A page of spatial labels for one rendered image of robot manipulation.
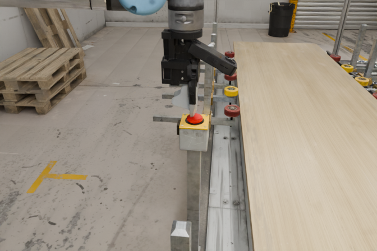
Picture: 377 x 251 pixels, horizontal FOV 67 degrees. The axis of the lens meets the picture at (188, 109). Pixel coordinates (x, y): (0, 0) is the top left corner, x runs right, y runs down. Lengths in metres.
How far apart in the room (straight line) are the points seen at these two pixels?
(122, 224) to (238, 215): 1.03
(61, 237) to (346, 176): 1.71
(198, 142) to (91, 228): 1.54
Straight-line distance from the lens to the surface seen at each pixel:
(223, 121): 1.51
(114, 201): 2.28
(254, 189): 1.02
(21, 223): 2.37
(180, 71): 0.64
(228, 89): 1.69
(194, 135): 0.70
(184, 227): 0.56
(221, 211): 1.31
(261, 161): 1.14
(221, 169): 1.52
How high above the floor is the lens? 1.58
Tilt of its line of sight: 28 degrees down
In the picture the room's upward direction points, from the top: straight up
